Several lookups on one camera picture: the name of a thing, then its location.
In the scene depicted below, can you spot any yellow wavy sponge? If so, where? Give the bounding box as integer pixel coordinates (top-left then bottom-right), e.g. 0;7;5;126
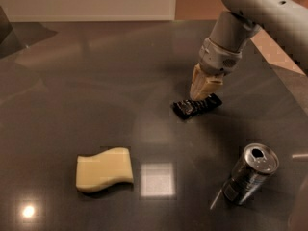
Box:
76;147;134;193

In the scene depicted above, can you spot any black rxbar chocolate wrapper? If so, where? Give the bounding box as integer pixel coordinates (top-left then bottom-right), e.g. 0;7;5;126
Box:
172;93;222;120

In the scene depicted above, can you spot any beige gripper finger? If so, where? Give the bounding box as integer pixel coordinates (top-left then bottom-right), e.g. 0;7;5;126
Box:
190;64;206;99
204;75;223;99

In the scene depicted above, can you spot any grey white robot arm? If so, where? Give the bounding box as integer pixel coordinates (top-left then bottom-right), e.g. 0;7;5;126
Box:
190;0;308;101

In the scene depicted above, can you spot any black silver drink can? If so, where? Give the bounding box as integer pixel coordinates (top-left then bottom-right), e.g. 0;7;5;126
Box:
222;143;279;205

